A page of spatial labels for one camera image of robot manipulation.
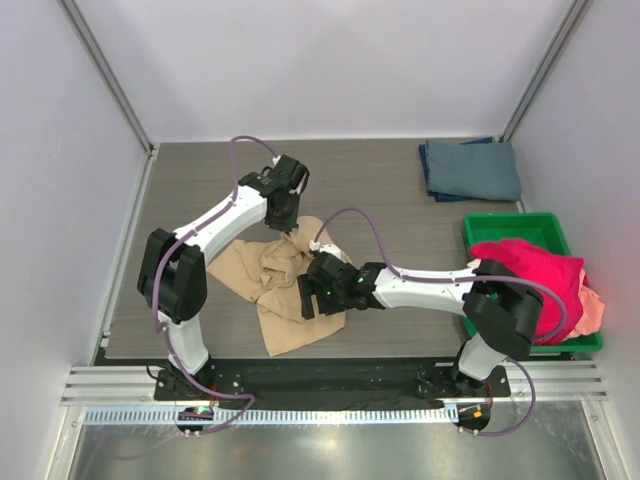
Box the beige t shirt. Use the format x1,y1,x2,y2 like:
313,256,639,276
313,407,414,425
207,216,346,356

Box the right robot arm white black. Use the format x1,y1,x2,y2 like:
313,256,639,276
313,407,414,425
297,252,544,397

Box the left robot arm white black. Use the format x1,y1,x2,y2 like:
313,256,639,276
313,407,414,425
137,155,310,400

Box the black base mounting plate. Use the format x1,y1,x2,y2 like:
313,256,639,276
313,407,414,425
149,357,511,412

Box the white t shirt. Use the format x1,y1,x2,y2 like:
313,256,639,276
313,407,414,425
467,258,481,270

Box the folded grey-blue t shirt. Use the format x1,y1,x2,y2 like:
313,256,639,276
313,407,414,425
424,141,522,202

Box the green plastic bin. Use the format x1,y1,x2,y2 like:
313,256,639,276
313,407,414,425
462,213,603,355

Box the magenta t shirt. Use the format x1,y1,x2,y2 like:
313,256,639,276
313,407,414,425
470,238,584,345

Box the salmon pink t shirt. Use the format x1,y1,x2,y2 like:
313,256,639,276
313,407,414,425
566,270,605,340

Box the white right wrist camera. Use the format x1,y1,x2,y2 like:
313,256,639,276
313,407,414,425
309,240,351,263

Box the slotted cable duct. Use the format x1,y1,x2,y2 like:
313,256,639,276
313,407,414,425
83,404,458,427

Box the aluminium extrusion rail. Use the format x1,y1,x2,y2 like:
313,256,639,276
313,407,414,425
59,364,166,407

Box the right aluminium frame post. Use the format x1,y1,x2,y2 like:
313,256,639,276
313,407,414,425
498,0,593,142

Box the aluminium frame post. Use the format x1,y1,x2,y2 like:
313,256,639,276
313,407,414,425
498,0,593,142
57,0,153,155

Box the left aluminium frame post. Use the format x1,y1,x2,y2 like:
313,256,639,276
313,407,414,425
57,0,153,155

